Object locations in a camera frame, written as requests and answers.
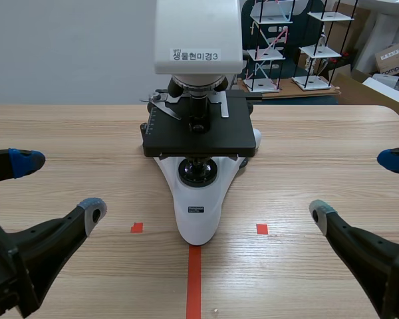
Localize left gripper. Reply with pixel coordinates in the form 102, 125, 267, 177
0, 197, 108, 319

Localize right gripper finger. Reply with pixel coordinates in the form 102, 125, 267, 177
376, 144, 399, 176

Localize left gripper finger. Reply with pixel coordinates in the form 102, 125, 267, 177
0, 148, 47, 187

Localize open cardboard box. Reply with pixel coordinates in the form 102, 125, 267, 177
331, 68, 399, 129

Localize brown cardboard box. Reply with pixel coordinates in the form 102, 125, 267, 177
374, 41, 399, 81

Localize white shelf tower black rods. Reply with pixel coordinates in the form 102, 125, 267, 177
291, 0, 356, 92

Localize white and black microscope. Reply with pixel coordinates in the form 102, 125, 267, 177
139, 0, 263, 247

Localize dark blue chair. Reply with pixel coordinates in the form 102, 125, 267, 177
240, 0, 324, 80

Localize white shelf tower with straws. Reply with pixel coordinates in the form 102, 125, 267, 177
244, 0, 294, 94

